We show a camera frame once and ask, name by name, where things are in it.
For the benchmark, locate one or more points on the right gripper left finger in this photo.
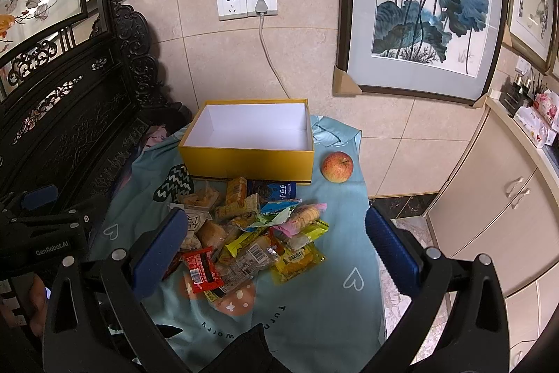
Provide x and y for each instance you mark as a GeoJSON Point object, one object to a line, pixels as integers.
{"type": "Point", "coordinates": [128, 276]}

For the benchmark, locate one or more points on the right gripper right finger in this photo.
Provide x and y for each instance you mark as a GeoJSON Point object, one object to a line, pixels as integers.
{"type": "Point", "coordinates": [423, 274]}

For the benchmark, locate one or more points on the red snack packet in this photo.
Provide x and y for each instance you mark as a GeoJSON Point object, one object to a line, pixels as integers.
{"type": "Point", "coordinates": [202, 270]}

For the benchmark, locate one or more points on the clear barcode snack bar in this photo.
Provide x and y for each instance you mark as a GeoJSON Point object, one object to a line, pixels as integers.
{"type": "Point", "coordinates": [258, 256]}

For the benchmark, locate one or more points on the blue cookie packet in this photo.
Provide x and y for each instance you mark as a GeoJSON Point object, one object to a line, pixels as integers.
{"type": "Point", "coordinates": [272, 191]}

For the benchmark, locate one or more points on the person left hand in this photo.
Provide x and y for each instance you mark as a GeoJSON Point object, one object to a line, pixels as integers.
{"type": "Point", "coordinates": [39, 303]}

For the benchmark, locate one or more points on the teal printed tablecloth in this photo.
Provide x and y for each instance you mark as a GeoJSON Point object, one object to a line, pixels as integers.
{"type": "Point", "coordinates": [328, 318]}

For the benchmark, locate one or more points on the beige cabinet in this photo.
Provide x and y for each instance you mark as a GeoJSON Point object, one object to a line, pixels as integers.
{"type": "Point", "coordinates": [502, 200]}

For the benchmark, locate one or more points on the pink wafer packet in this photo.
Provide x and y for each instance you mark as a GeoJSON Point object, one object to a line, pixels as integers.
{"type": "Point", "coordinates": [302, 217]}

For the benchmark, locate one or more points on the yellow snack packet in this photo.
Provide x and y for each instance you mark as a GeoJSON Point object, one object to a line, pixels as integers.
{"type": "Point", "coordinates": [293, 263]}

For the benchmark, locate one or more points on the red apple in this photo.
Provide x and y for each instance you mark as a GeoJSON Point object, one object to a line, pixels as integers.
{"type": "Point", "coordinates": [337, 167]}

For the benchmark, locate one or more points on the yellow cardboard box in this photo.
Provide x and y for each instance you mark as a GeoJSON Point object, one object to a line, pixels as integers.
{"type": "Point", "coordinates": [261, 139]}

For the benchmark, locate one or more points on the lotus painting framed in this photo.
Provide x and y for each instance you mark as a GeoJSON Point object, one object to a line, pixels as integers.
{"type": "Point", "coordinates": [431, 49]}

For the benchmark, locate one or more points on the right flower painting framed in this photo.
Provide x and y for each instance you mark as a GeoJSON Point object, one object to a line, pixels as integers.
{"type": "Point", "coordinates": [531, 31]}

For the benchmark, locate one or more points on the white wall socket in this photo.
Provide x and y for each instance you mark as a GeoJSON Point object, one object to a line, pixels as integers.
{"type": "Point", "coordinates": [238, 9]}

